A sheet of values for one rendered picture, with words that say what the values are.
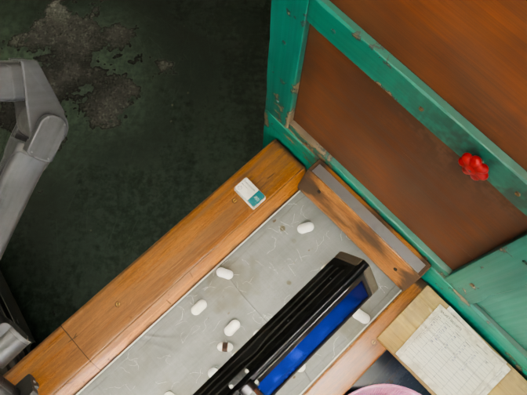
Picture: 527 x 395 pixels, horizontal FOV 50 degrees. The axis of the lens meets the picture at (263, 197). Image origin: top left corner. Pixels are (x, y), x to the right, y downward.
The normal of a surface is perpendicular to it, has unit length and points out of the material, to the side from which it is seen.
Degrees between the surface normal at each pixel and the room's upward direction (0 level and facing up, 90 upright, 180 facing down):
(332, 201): 67
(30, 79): 48
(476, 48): 90
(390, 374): 0
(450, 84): 90
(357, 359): 0
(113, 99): 0
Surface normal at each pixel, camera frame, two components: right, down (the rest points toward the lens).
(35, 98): 0.59, 0.24
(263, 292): 0.03, -0.31
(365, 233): -0.65, 0.47
